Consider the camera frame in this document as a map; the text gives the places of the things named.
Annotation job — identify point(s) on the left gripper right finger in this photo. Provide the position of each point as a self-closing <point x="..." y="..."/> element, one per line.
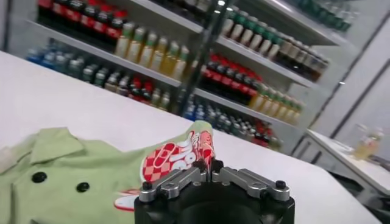
<point x="250" y="182"/>

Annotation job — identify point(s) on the yellow tea bottle green cap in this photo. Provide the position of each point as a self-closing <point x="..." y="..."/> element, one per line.
<point x="135" y="47"/>
<point x="147" y="52"/>
<point x="123" y="42"/>
<point x="180" y="66"/>
<point x="159" y="57"/>
<point x="170" y="61"/>

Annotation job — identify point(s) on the clear bottle yellow liquid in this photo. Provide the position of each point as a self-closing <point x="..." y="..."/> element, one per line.
<point x="365" y="146"/>

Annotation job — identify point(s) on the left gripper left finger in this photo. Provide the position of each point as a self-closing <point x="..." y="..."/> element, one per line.
<point x="176" y="182"/>

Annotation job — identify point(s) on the white side table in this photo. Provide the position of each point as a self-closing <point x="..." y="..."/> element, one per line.
<point x="344" y="152"/>

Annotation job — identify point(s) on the light green shirt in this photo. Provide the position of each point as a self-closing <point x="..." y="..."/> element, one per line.
<point x="76" y="170"/>

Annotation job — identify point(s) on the shelf rack with bottles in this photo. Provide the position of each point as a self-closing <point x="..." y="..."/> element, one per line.
<point x="259" y="60"/>

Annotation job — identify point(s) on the white beverage cooler cabinet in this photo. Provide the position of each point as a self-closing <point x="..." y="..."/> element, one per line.
<point x="106" y="53"/>

